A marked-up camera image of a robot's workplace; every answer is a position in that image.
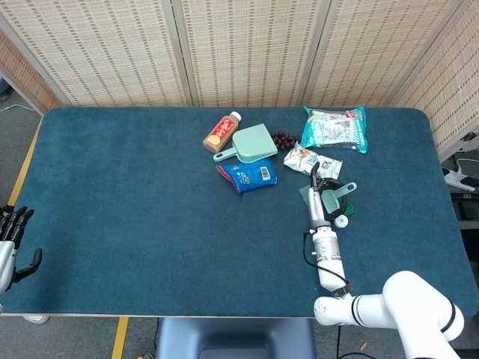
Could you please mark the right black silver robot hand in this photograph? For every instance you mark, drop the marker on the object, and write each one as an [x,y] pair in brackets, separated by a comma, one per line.
[317,209]

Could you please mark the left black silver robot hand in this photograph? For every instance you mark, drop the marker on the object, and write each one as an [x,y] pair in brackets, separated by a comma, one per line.
[7,258]

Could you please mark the white bottle cap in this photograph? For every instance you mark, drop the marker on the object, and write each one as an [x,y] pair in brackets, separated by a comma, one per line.
[341,221]

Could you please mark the green bottle cap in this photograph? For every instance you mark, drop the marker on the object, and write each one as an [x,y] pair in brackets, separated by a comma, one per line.
[351,210]

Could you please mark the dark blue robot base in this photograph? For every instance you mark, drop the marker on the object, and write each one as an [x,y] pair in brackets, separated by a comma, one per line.
[224,333]

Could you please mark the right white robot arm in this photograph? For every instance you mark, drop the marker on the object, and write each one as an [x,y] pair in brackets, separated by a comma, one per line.
[329,254]

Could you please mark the brown bottle with red label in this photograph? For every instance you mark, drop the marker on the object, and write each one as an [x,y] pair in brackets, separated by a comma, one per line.
[221,132]

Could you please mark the white silver snack bag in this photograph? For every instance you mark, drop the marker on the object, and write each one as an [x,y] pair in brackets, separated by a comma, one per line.
[299,161]

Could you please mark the white table foot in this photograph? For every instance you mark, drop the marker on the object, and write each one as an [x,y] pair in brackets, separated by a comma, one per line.
[37,318]

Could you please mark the blue snack packet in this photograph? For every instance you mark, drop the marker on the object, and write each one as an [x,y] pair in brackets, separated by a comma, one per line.
[249,175]

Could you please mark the dark red grape bunch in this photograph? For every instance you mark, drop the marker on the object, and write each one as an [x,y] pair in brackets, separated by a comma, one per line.
[282,140]

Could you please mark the teal white snack bag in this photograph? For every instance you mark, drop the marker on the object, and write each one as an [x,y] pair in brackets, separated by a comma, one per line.
[333,131]

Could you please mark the mint green dustpan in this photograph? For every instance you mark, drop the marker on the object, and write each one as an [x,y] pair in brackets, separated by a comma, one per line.
[250,144]

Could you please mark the blue felt table mat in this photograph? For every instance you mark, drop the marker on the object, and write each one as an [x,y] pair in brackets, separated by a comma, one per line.
[131,205]

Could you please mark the white power strip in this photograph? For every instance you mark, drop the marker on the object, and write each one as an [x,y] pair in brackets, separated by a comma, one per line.
[454,179]

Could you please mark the black box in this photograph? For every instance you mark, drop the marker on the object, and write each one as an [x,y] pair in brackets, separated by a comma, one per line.
[466,209]

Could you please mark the woven bamboo screen panel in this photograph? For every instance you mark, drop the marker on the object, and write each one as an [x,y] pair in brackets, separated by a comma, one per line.
[374,52]
[453,86]
[250,52]
[105,52]
[22,78]

